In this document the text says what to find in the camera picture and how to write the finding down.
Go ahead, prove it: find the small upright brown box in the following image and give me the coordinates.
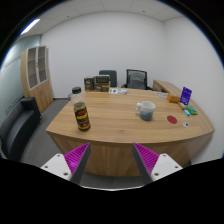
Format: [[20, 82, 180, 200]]
[[83, 76, 95, 92]]

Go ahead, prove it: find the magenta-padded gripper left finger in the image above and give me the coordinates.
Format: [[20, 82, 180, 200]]
[[40, 142, 92, 185]]

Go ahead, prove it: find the clear drink bottle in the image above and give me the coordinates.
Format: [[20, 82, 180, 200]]
[[71, 86, 92, 132]]

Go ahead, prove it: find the white printed leaflet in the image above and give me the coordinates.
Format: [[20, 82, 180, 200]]
[[108, 87, 128, 95]]

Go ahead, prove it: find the wooden side desk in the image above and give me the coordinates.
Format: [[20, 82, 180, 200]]
[[152, 79, 183, 98]]

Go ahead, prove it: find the dark brown box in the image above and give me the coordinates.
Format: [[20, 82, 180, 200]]
[[94, 75, 111, 85]]

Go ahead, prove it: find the purple standing card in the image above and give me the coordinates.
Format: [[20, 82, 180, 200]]
[[179, 86, 193, 106]]

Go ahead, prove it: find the flat round red coaster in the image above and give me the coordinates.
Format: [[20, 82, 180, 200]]
[[166, 115, 178, 125]]

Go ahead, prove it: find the grey mesh office chair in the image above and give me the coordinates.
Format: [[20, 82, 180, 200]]
[[121, 68, 153, 91]]

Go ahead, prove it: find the wooden glass-door cabinet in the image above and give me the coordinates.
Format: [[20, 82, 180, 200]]
[[20, 45, 54, 114]]

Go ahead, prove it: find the black leather sofa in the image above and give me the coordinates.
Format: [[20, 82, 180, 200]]
[[0, 96, 43, 162]]

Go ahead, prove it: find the white mug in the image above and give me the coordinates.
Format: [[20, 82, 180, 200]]
[[135, 100, 157, 122]]

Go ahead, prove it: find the kraft cardboard box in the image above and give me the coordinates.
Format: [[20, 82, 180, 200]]
[[94, 83, 111, 93]]

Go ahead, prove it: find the orange-brown box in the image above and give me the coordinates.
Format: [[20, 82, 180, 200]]
[[166, 93, 181, 104]]

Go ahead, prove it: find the black office chair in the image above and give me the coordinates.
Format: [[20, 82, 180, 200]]
[[98, 69, 118, 88]]

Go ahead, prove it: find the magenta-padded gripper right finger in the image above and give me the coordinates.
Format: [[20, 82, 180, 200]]
[[132, 142, 184, 185]]

